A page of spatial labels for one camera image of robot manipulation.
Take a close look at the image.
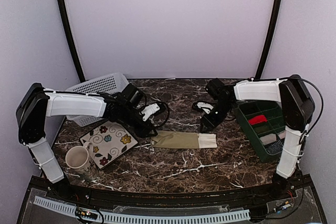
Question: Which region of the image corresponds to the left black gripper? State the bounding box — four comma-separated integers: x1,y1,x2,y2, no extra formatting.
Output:
120,105,158,138

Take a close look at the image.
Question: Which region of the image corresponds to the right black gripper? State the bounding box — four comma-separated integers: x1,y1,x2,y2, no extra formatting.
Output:
201,100,236,133

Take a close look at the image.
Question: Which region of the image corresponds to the olive green cloth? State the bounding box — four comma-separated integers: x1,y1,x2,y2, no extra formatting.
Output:
150,131,217,149

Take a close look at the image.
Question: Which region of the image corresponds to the pink white underwear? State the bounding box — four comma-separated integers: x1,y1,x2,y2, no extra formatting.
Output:
277,131,286,140

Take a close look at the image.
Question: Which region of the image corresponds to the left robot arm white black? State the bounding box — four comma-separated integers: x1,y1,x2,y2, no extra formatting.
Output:
16,83,170,201

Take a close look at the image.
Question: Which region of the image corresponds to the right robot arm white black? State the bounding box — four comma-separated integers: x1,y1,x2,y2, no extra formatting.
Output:
192,74,315,200

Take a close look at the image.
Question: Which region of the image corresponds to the white plastic mesh basket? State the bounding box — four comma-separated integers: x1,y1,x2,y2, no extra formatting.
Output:
64,72,129,127

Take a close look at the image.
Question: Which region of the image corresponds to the floral square ceramic plate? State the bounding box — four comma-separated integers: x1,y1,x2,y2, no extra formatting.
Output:
80,121,138,170

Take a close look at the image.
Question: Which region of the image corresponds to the red rolled cloth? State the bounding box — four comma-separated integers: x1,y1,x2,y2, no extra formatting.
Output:
248,115,267,125

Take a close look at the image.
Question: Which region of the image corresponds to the green divided organizer box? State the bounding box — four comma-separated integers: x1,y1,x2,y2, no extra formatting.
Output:
233,101,285,163

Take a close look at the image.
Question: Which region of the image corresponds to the dark green rolled cloth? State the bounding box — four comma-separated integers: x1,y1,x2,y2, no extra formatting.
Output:
253,125,272,135

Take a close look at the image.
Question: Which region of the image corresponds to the grey rolled cloth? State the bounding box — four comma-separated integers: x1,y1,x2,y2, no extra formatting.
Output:
260,133,277,146

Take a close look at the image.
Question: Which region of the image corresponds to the beige floral mug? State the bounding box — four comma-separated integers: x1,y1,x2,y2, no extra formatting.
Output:
65,142,98,181

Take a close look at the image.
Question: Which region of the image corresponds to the black striped rolled cloth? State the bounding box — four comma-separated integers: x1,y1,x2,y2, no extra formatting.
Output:
266,142,283,155

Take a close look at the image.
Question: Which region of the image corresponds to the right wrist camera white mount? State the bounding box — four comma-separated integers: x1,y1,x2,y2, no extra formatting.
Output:
192,101,214,114

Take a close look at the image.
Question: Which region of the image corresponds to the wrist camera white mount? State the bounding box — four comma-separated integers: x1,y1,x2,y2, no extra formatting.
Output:
192,101,214,114
141,103,160,121

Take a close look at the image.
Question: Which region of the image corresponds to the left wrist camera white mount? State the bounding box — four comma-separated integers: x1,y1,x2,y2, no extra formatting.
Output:
141,103,160,121

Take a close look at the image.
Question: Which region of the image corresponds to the black front table rail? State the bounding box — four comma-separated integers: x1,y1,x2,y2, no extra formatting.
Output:
20,175,320,211

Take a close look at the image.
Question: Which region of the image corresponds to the white slotted cable duct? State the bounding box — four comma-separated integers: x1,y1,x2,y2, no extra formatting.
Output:
33,196,250,224

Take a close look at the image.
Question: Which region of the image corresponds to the right black frame post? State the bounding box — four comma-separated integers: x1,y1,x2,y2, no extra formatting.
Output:
255,0,281,79

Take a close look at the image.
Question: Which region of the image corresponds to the black frame post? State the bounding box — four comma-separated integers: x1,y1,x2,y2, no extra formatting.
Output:
255,0,281,79
57,0,86,82

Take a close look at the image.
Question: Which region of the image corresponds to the left black frame post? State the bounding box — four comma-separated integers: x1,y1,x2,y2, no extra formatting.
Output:
57,0,86,82

